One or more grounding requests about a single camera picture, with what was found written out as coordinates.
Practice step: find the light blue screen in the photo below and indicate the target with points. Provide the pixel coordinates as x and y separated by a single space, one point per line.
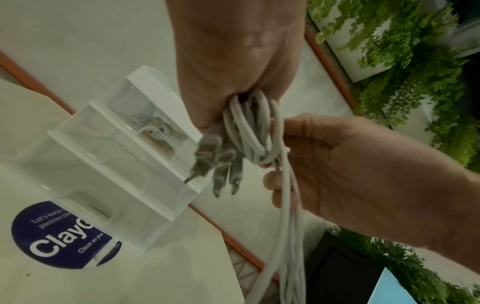
393 289

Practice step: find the orange framed mesh panel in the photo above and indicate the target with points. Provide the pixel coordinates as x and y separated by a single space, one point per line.
247 270

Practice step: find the person's right hand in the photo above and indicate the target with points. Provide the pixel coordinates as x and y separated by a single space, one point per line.
367 178

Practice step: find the person's left hand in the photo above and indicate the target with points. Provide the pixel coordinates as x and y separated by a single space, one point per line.
232 44

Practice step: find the green leafy plant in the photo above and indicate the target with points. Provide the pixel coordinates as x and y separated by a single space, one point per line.
408 267

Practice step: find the clear plastic drawer box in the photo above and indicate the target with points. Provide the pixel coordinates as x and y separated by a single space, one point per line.
108 160

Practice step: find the round blue sticker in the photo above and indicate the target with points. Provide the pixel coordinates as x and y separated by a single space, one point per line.
48 237

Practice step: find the black cabinet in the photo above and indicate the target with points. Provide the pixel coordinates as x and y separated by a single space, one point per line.
341 267

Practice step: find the green hanging fern plants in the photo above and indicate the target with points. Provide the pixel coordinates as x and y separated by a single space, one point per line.
416 56

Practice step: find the small white planter box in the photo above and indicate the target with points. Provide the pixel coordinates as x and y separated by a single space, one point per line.
414 121

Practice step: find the large white planter box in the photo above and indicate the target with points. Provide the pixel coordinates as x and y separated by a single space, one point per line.
348 38

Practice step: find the person's right forearm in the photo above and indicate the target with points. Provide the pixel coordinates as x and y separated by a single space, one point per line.
463 213

